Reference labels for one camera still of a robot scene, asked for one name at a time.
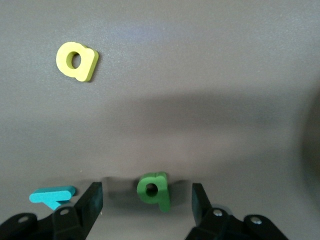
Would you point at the teal foam letter y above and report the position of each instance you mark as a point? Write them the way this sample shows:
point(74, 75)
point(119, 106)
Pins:
point(50, 196)

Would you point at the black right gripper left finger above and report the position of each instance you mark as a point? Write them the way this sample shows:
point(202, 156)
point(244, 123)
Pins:
point(75, 222)

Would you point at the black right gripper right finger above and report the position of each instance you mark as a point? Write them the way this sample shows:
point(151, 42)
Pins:
point(215, 225)

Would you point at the brown table cover sheet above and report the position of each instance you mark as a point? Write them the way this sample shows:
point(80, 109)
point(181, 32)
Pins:
point(200, 75)

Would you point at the green foam letter b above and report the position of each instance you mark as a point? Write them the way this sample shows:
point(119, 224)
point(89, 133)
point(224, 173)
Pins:
point(163, 200)

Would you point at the yellow foam letter a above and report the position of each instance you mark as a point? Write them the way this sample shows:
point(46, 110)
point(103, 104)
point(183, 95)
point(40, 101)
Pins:
point(86, 67)

